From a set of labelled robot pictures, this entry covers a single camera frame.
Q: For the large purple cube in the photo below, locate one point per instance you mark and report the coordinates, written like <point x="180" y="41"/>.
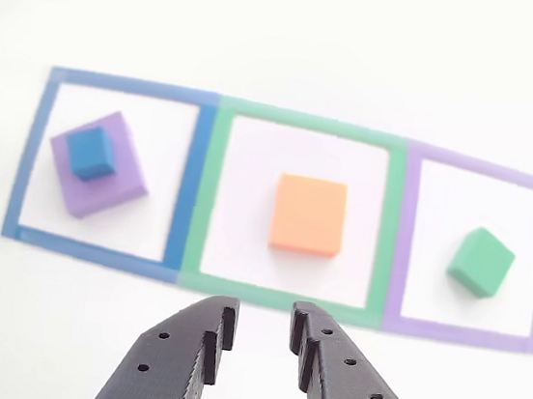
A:
<point x="116" y="195"/>

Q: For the green cube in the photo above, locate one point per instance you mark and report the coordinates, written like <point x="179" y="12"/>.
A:
<point x="480" y="262"/>

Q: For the orange cube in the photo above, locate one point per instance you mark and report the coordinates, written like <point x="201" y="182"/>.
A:
<point x="308" y="214"/>

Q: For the small blue cube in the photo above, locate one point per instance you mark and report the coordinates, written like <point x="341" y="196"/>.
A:
<point x="89" y="153"/>

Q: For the purple tape square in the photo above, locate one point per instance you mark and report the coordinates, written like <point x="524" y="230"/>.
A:
<point x="403" y="236"/>

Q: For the green tape square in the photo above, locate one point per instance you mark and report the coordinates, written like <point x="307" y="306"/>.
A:
<point x="200" y="201"/>

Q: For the blue tape square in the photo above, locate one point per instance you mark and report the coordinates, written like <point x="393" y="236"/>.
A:
<point x="22" y="169"/>

